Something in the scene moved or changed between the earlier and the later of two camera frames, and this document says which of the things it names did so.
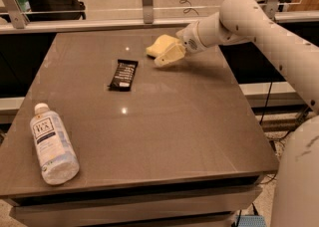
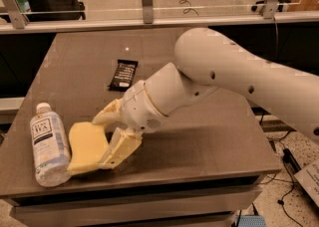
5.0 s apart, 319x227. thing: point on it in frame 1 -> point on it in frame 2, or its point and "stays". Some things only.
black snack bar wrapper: (124, 75) stays
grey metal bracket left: (13, 6) stays
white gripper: (188, 39) -> (139, 108)
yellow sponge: (160, 44) -> (88, 144)
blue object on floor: (251, 221) stays
